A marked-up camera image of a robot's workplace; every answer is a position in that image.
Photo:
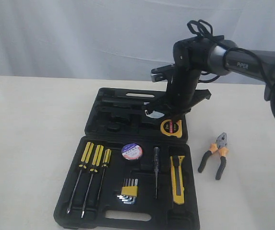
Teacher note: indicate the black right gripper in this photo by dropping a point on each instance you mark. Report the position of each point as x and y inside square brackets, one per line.
[176, 108]

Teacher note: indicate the yellow measuring tape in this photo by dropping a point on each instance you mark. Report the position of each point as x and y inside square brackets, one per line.
[171, 129]

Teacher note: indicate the yellow utility knife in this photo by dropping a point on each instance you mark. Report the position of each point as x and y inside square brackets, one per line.
[177, 179]

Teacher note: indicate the black electrical tape roll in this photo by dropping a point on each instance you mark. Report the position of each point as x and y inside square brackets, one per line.
[132, 152]

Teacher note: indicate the black plastic tool case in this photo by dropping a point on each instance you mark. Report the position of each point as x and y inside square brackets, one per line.
[113, 125]

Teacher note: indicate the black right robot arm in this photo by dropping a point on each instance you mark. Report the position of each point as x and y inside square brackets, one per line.
[220, 57]

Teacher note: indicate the silver adjustable wrench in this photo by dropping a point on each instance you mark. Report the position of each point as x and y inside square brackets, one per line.
[154, 114]

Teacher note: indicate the small yellow black screwdriver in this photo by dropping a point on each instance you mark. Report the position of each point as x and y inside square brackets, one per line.
[105, 164]

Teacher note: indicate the middle yellow black screwdriver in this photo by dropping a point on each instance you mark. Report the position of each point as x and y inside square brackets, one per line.
[93, 170]

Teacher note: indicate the hex key set yellow holder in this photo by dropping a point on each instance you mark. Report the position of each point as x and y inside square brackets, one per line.
[129, 191]

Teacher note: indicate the large yellow black screwdriver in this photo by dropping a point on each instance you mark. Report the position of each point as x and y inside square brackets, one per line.
[82, 166]

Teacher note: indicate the white backdrop curtain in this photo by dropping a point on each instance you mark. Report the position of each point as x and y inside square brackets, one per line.
[118, 39]

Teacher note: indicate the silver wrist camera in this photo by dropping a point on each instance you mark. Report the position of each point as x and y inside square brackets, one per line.
[163, 73]

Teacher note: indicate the clear handled tester screwdriver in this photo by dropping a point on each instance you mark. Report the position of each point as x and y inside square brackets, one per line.
[156, 168]

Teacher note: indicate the black handled claw hammer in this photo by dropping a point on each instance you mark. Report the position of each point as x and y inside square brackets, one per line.
[123, 101]

